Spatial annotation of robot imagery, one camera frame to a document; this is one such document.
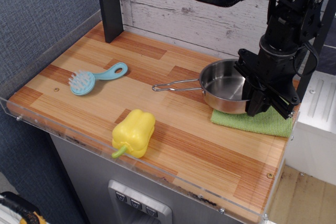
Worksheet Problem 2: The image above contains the black vertical post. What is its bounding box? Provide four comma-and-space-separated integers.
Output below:
297, 0, 335, 101

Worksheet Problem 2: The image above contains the yellow plastic bell pepper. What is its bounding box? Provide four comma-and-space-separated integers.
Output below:
111, 109, 155, 158

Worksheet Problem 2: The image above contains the clear acrylic guard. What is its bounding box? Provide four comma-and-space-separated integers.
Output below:
1, 99, 268, 223

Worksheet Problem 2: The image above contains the stainless steel pot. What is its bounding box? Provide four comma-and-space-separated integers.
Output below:
152, 59, 248, 114

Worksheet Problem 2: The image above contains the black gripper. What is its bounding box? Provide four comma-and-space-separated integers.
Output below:
235, 42, 300, 119

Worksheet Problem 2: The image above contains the green cloth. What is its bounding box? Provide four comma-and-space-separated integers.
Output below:
211, 107, 293, 137

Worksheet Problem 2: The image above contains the light blue brush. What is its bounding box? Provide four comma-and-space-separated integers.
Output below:
68, 62, 128, 96

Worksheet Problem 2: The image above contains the white appliance top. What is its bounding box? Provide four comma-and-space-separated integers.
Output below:
298, 71, 335, 136

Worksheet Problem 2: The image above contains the yellow black object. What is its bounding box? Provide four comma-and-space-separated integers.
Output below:
19, 210, 47, 224

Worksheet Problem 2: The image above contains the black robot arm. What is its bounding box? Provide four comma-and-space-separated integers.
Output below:
235, 0, 324, 119

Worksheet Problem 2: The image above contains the grey dispenser panel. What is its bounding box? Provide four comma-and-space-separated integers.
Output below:
108, 179, 173, 223

